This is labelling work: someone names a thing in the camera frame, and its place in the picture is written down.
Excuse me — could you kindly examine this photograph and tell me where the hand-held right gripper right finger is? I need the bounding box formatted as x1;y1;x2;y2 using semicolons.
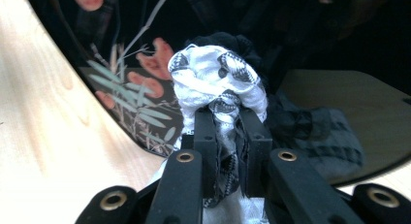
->
240;108;274;199

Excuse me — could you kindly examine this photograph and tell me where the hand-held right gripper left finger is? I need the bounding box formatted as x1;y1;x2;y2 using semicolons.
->
180;107;218;199

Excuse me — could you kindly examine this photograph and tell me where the white black-patterned cloth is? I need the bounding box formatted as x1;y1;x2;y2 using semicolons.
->
154;43;269;224

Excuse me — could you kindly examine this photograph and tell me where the black floral lacquer plate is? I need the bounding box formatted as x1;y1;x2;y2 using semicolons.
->
23;0;411;188

